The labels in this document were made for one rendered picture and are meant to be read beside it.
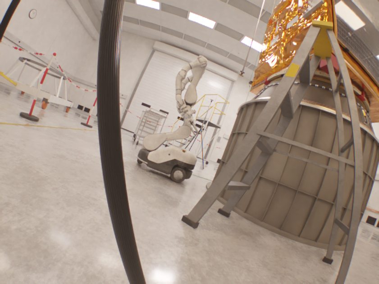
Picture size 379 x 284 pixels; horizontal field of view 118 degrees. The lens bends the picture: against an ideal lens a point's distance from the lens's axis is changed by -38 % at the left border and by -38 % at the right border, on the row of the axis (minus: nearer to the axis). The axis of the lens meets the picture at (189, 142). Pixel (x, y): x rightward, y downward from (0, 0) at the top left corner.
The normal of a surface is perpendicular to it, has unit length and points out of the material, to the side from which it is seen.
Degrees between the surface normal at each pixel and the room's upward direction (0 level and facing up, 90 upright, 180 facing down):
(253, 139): 87
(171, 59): 90
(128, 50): 90
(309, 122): 90
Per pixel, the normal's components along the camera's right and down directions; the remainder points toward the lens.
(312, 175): -0.44, -0.18
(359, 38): 0.11, 0.02
